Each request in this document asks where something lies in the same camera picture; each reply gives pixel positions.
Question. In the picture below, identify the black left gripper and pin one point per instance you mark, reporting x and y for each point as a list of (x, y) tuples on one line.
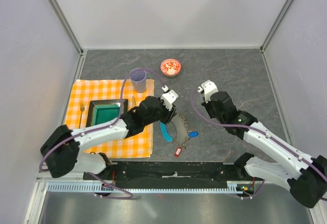
[(169, 114)]

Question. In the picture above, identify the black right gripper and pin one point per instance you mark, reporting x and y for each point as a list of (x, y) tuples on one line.
[(207, 105)]

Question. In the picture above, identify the blue carabiner keyring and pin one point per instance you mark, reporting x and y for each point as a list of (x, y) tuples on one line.
[(165, 133)]

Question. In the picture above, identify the blue key tag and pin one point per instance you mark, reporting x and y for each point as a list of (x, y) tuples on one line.
[(193, 134)]

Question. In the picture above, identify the red key tag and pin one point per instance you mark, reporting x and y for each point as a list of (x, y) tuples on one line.
[(178, 151)]

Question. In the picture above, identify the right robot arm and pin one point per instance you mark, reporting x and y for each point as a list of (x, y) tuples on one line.
[(303, 175)]

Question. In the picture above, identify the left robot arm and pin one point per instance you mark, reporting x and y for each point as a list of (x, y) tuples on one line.
[(63, 150)]

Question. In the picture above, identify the gold knife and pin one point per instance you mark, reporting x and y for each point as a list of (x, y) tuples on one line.
[(133, 101)]

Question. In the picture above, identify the orange checkered cloth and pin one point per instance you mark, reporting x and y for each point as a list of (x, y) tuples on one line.
[(139, 146)]

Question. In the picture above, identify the purple plastic cup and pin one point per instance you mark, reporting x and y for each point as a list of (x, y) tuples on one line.
[(138, 79)]

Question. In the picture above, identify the red white patterned bowl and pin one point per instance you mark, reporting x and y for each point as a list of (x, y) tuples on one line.
[(170, 67)]

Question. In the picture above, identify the teal square plate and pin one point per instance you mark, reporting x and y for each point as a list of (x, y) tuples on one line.
[(101, 111)]

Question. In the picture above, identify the gold fork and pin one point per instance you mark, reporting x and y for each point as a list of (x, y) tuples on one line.
[(82, 109)]

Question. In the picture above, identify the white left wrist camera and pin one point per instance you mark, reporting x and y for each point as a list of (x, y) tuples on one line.
[(168, 97)]

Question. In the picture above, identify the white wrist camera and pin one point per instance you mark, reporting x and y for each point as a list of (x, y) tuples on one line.
[(207, 89), (168, 97)]

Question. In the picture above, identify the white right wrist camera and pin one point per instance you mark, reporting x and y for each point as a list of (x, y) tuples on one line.
[(207, 89)]

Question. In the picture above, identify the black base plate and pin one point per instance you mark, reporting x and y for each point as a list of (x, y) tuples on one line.
[(133, 174)]

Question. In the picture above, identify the white toothed cable rail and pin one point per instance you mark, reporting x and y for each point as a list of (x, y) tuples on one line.
[(94, 187)]

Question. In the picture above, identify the aluminium frame rail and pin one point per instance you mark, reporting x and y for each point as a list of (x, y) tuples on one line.
[(58, 175)]

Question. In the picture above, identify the aluminium corner post left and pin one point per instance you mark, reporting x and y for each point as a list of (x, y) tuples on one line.
[(67, 28)]

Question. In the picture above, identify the aluminium corner post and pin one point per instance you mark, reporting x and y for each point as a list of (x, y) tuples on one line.
[(67, 28), (276, 24)]

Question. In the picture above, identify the aluminium corner post right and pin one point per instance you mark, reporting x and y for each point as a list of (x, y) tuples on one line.
[(276, 24)]

